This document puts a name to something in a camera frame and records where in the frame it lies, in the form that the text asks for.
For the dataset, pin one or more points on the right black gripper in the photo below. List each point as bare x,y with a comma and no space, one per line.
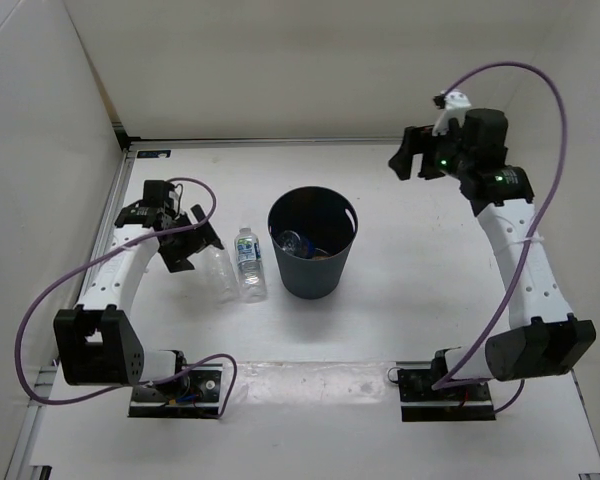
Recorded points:
413,143

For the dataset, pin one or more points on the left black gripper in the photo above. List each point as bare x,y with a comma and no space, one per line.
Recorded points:
200,238

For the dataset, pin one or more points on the clear bottle blue label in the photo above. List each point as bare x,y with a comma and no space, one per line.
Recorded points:
295,244

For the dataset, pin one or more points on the orange plastic bottle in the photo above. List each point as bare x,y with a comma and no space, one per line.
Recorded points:
320,254

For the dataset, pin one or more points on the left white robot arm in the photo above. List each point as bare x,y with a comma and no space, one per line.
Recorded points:
96,340

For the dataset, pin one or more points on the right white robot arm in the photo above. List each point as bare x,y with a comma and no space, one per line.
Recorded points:
534,333

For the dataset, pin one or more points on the dark grey plastic bin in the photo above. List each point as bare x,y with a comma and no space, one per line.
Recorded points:
312,229

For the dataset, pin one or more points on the clear unlabelled plastic bottle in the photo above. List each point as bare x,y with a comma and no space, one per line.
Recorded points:
221,275

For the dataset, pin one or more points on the clear bottle green label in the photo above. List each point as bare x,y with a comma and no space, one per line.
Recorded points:
251,277

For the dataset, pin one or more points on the left blue table sticker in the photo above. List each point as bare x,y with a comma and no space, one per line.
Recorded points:
153,154

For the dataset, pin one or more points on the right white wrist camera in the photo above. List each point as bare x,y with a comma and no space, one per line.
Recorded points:
453,106

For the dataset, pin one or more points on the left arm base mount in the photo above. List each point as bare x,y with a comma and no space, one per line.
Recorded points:
197,396

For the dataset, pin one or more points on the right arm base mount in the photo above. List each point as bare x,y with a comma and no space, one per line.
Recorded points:
419,403

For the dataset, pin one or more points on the left aluminium frame rail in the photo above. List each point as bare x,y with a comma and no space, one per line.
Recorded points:
20,466

